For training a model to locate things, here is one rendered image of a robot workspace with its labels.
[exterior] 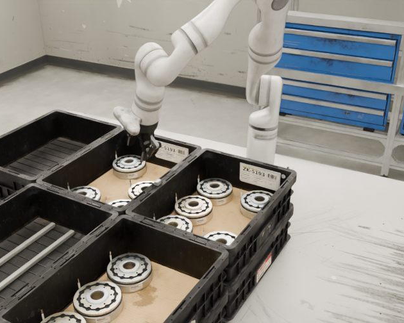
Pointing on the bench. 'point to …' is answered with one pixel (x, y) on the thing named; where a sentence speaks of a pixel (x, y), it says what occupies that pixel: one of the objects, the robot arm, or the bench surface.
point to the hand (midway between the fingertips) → (138, 149)
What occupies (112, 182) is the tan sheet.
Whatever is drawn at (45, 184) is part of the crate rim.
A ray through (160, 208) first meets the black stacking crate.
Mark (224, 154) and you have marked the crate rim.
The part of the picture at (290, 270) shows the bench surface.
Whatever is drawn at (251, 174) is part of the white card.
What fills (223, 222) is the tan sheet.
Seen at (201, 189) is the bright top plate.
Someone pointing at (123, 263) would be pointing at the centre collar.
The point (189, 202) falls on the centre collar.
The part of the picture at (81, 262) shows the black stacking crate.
